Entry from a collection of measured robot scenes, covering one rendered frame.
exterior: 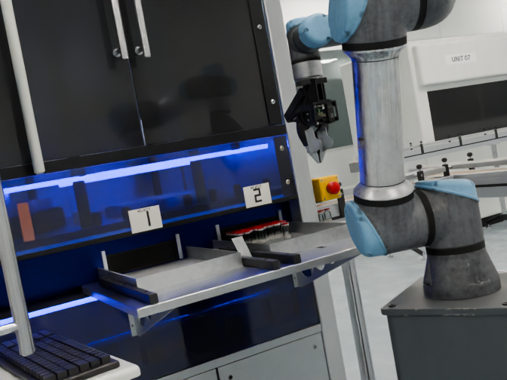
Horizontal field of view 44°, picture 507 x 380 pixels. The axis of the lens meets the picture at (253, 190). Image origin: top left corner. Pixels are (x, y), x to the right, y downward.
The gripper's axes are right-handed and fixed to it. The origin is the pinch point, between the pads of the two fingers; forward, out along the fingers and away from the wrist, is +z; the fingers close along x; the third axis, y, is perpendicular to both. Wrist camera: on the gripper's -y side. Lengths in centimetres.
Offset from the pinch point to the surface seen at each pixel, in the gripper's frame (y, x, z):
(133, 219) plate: -24, -43, 8
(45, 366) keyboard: 18, -77, 27
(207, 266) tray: 2.1, -36.2, 19.9
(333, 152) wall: -482, 352, 8
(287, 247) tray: 2.3, -14.4, 20.3
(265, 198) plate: -23.6, -4.0, 9.3
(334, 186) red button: -20.0, 18.2, 9.7
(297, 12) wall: -483, 335, -159
